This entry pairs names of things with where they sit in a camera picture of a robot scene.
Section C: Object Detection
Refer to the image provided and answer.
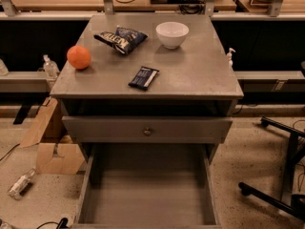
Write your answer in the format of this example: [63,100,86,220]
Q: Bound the clear bottle on floor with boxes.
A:
[8,168,36,200]

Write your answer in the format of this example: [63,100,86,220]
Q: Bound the brown cardboard box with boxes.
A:
[20,97,86,175]

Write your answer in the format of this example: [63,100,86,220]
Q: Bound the white pump bottle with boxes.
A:
[226,48,235,67]

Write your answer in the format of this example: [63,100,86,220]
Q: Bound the dark blue snack packet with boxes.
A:
[129,67,159,91]

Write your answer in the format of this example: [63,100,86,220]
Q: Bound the orange fruit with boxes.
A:
[67,45,92,70]

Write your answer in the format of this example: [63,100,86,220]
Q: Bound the blue chip bag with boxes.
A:
[93,26,148,54]

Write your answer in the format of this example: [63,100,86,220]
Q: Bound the grey drawer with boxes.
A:
[63,116,232,144]
[72,144,221,229]

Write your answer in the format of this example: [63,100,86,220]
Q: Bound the grey wooden drawer cabinet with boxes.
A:
[50,13,245,145]

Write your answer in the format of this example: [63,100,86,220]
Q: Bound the grey top drawer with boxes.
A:
[63,116,232,144]

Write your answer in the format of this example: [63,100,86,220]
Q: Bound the black chair base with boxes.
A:
[237,115,305,222]

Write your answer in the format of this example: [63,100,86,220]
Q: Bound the wooden desk in background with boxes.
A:
[12,0,179,11]

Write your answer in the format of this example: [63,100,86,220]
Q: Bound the clear bottle on rail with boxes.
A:
[43,54,60,79]

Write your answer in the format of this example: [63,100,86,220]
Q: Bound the white ceramic bowl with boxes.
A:
[155,22,190,49]

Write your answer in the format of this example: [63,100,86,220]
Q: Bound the black cable on floor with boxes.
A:
[34,217,70,229]

